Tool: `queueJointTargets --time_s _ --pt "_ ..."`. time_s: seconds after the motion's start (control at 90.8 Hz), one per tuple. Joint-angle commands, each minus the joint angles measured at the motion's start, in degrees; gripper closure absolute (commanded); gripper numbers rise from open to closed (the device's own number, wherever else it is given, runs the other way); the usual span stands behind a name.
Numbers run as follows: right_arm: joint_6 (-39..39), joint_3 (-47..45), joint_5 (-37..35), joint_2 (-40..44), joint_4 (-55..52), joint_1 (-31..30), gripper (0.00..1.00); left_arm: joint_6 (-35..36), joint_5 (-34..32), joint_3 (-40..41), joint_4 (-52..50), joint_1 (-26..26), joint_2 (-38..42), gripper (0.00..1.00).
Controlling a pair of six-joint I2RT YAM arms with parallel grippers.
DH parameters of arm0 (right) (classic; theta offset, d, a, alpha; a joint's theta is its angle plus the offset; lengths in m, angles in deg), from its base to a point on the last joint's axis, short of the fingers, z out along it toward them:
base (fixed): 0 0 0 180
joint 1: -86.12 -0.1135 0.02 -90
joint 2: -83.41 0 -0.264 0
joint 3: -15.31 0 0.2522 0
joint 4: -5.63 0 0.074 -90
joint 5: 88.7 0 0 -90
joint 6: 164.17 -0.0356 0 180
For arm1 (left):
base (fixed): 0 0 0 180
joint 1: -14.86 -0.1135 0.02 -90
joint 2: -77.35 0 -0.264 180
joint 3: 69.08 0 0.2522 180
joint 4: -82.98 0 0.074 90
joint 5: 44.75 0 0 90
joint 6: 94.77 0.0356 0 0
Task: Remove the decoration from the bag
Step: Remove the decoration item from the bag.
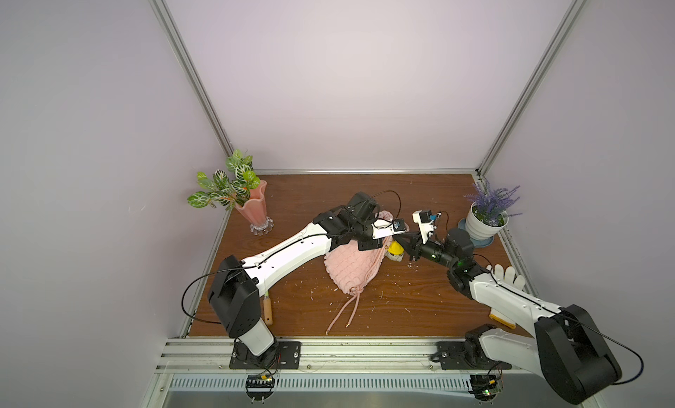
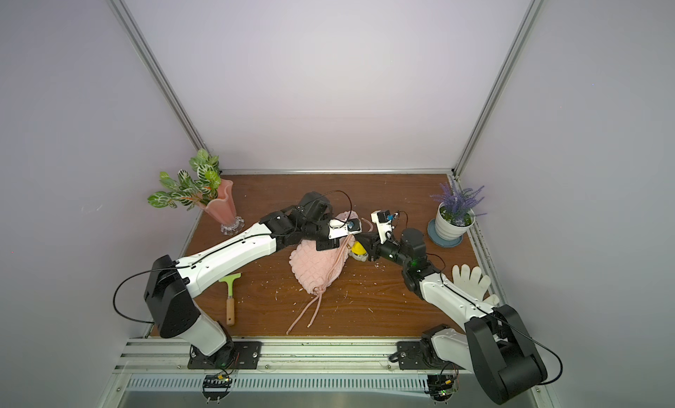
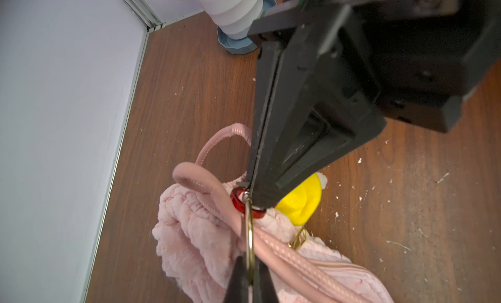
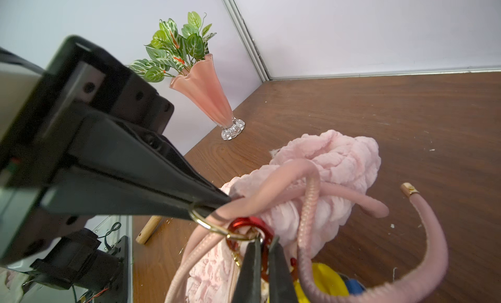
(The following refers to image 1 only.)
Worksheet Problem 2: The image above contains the yellow-hat doll keychain decoration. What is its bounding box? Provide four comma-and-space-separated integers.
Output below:
386, 240, 405, 262

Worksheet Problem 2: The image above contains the pink quilted drawstring bag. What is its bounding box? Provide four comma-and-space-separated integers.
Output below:
324, 236, 393, 335

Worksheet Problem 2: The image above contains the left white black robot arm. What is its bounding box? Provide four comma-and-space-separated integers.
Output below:
207, 192, 406, 357

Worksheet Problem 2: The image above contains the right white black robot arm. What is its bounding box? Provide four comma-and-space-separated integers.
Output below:
394, 229, 627, 404

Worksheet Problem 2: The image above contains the grey-blue pot saucer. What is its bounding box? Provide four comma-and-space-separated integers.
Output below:
457, 218, 495, 248

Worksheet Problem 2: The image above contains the white flower pot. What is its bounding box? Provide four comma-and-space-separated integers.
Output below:
465, 203, 509, 241

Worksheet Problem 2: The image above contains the purple lavender artificial plant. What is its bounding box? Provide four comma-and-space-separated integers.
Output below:
464, 180, 520, 227

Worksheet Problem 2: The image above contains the white glove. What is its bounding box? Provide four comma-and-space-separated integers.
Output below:
491, 264, 527, 291

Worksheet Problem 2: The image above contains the yellow block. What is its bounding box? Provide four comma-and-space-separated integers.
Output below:
490, 310, 517, 330

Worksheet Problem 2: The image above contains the pink vase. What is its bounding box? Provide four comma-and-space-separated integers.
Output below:
235, 180, 274, 236

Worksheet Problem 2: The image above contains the right connector board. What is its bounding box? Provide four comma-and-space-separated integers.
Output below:
469, 375, 502, 403

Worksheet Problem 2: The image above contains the connector board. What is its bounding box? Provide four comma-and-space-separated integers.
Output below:
244, 374, 276, 404
469, 375, 502, 403

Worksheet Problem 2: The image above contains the green leafy artificial plant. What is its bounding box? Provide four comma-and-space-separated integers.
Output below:
187, 150, 262, 209

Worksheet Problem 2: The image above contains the left connector board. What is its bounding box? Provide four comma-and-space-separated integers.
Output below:
244, 374, 276, 404

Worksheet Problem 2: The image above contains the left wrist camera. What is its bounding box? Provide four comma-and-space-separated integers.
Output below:
372, 218, 409, 239

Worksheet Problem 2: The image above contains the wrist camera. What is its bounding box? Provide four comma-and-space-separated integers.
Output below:
412, 209, 442, 244
372, 218, 409, 239

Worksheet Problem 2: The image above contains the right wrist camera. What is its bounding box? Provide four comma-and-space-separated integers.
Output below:
412, 209, 442, 244

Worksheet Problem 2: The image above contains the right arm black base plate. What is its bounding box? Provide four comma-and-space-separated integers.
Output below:
429, 341, 513, 370

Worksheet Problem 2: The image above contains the wooden handled tool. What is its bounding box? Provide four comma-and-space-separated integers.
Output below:
263, 291, 274, 325

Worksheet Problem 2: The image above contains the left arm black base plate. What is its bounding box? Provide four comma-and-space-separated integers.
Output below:
230, 341, 302, 370

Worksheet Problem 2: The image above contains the aluminium front rail frame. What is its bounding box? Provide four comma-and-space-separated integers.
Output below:
142, 337, 566, 407

